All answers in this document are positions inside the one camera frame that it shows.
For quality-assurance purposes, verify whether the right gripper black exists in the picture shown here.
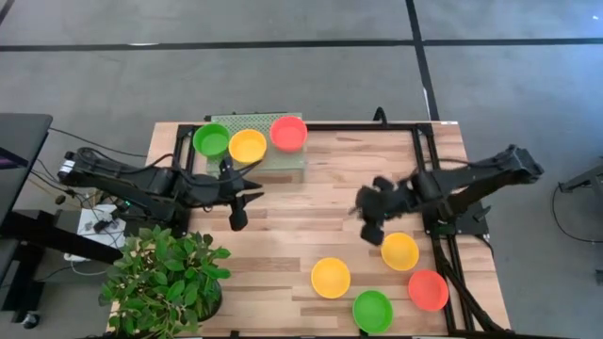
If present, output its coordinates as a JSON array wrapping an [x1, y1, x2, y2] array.
[[350, 176, 418, 227]]

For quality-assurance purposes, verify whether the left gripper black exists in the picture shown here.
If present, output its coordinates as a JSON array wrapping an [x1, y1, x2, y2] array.
[[217, 157, 266, 209]]

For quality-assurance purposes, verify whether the yellow plastic mini bowl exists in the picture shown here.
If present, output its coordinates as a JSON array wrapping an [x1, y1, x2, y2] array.
[[380, 232, 420, 272], [228, 128, 269, 165], [310, 256, 352, 300]]

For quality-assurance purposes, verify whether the green plastic mini bowl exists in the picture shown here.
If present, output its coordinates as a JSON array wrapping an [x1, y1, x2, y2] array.
[[192, 122, 232, 159], [351, 289, 395, 334]]

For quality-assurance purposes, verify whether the orange plastic mini bowl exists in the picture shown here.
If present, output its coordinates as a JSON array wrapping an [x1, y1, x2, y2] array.
[[407, 268, 450, 313], [269, 115, 309, 153]]

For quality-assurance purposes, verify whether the pale green perforated metal shelf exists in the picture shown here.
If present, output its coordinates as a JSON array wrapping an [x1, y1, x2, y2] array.
[[205, 111, 306, 184]]

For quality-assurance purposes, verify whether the black plant pot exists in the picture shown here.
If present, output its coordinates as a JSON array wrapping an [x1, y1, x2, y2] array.
[[197, 282, 223, 324]]

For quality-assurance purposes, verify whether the green leafy plant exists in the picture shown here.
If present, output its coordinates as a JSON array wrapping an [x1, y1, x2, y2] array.
[[97, 225, 233, 338]]

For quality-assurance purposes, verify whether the white power strip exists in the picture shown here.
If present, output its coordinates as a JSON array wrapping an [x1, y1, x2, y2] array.
[[76, 203, 127, 250]]

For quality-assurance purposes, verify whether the black stand leg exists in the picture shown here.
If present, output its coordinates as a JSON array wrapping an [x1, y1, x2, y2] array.
[[0, 210, 124, 326]]

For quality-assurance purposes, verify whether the black stand foot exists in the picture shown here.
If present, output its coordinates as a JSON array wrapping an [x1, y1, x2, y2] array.
[[558, 162, 603, 194]]

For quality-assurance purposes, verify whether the black desk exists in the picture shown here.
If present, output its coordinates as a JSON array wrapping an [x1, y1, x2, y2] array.
[[0, 112, 54, 227]]

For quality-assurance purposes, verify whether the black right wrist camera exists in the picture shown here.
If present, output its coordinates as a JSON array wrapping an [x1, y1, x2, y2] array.
[[360, 223, 386, 247]]

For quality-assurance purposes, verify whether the black metal table frame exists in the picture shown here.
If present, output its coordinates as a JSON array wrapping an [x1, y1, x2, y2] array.
[[168, 106, 477, 338]]

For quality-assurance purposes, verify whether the black cable sleeve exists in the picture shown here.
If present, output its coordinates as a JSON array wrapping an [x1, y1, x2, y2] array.
[[431, 233, 508, 334]]

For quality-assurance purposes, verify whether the black floor cable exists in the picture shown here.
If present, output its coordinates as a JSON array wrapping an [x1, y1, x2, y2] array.
[[551, 186, 603, 245], [48, 125, 148, 159]]

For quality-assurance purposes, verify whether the white cable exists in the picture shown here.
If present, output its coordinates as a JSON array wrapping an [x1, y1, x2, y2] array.
[[63, 252, 109, 278]]

